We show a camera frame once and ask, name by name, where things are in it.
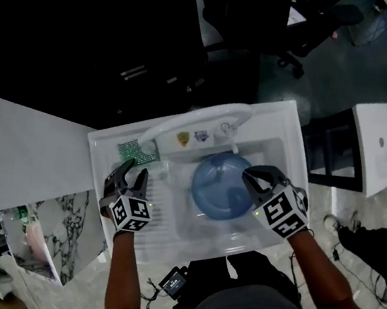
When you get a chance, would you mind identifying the white curved faucet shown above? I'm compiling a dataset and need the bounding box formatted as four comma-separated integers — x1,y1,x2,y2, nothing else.
136,89,258,167

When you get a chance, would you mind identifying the green scrubber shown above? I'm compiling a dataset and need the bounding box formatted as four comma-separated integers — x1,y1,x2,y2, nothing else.
113,135,163,172

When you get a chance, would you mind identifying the green bottle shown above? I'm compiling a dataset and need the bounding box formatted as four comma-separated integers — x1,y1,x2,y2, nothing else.
8,204,34,227

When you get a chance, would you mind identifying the small white sink basin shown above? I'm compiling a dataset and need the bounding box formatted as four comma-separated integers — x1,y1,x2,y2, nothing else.
339,95,387,202

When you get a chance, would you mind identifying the black frame stand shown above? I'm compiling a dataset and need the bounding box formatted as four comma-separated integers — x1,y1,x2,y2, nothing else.
293,100,375,193

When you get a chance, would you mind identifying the person's right forearm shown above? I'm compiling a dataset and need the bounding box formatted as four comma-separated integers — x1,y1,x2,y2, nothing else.
276,225,384,309

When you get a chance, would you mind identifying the black floor cable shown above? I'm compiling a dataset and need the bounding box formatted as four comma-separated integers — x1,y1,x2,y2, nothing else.
325,240,387,305

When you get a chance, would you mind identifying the black desk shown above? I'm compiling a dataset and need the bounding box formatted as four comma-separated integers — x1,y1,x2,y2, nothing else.
0,0,218,139

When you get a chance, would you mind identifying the marble pattern panel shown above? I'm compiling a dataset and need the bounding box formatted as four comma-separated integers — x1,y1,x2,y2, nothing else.
23,180,118,293

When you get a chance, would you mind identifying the person's black waist pouch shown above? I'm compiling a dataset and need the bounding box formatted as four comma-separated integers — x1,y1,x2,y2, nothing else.
172,240,309,309

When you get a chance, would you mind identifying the blue plate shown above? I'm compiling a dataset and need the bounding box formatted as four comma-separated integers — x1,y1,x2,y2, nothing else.
186,147,264,226

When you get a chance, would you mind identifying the yellow sticker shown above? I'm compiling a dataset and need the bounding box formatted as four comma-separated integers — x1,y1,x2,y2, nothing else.
174,129,192,149

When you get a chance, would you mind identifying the person's left forearm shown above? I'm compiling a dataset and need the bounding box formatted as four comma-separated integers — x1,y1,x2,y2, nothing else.
102,227,155,309

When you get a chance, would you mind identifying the black device with screen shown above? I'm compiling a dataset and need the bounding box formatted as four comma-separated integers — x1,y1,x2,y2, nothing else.
156,262,190,302

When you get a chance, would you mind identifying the blue sticker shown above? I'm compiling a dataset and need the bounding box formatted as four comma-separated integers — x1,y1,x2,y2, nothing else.
192,128,212,145

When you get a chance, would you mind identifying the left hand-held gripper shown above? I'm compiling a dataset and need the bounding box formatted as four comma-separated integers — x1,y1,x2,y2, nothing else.
96,154,160,236

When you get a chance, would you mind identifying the white faucet handle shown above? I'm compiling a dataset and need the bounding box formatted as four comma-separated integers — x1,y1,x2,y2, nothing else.
214,120,244,155

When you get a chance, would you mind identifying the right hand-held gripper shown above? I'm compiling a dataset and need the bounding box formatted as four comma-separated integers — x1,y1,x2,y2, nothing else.
233,161,318,243

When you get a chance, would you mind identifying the black office chair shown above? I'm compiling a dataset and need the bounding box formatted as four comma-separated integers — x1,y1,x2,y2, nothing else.
194,0,367,88

